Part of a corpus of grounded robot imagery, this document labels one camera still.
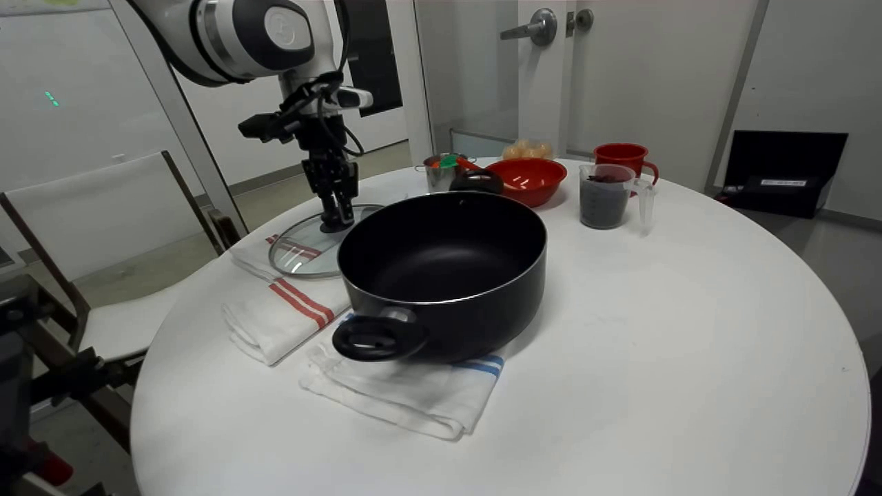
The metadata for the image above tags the red bowl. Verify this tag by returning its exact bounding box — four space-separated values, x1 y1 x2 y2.
491 156 567 206

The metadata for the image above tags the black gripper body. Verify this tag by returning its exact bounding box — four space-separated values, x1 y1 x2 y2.
236 71 373 184

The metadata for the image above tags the black laptop case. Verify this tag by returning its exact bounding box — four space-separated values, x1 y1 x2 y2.
716 130 848 218

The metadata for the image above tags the white chair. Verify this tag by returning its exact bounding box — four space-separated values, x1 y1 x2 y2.
0 151 224 360

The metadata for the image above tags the black tripod stand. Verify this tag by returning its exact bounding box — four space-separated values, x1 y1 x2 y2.
0 253 129 496

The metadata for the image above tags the blue striped white towel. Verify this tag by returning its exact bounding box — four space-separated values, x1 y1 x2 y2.
298 338 504 441

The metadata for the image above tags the small white shaker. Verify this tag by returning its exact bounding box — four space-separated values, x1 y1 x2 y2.
636 180 657 233

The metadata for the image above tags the grey measuring cup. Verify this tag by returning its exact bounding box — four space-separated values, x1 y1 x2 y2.
578 163 633 228

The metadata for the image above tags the glass lid black knob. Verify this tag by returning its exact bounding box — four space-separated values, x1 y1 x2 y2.
267 214 348 278

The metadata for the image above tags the beige bread roll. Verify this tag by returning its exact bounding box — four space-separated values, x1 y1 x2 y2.
501 137 553 160

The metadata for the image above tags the black cooking pot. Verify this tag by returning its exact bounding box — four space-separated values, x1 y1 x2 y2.
334 192 548 360

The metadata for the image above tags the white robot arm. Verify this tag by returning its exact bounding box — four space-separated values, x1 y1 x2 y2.
129 0 373 232

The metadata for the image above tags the red mug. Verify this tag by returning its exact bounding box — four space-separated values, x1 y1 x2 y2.
595 143 659 181

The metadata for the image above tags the red striped white towel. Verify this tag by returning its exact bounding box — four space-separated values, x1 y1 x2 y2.
221 232 349 366

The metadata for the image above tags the silver door lever handle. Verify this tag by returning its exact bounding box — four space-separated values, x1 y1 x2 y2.
498 9 557 46

